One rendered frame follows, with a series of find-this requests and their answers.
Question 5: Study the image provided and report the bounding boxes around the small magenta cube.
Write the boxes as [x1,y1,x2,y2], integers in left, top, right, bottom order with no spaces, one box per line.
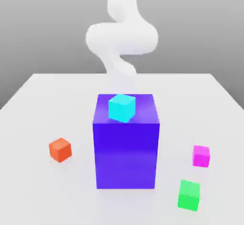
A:
[192,145,211,168]

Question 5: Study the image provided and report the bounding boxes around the small cyan cube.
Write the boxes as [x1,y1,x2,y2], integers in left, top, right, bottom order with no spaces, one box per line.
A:
[108,93,136,123]

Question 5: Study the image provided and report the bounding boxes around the small orange cube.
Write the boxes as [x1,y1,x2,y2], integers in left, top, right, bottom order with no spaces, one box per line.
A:
[49,137,72,163]

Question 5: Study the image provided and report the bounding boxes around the small green cube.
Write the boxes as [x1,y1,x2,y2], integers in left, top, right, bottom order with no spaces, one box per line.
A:
[177,179,201,212]

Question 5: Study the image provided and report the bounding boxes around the large purple box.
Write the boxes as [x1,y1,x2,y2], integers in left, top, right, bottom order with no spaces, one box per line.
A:
[92,93,160,190]

